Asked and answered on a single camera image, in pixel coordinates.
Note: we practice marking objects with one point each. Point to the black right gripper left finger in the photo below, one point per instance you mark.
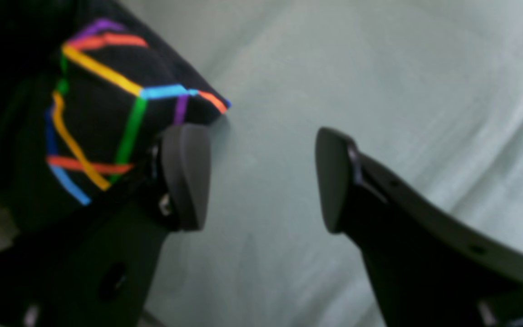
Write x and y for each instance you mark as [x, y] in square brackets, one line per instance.
[95, 267]

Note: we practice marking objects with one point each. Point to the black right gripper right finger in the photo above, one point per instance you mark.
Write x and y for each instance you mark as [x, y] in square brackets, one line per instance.
[425, 268]

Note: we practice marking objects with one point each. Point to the black t-shirt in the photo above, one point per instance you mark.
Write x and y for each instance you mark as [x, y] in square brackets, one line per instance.
[85, 87]

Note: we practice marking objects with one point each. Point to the green table cloth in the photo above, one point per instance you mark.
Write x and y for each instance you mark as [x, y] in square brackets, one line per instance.
[433, 89]

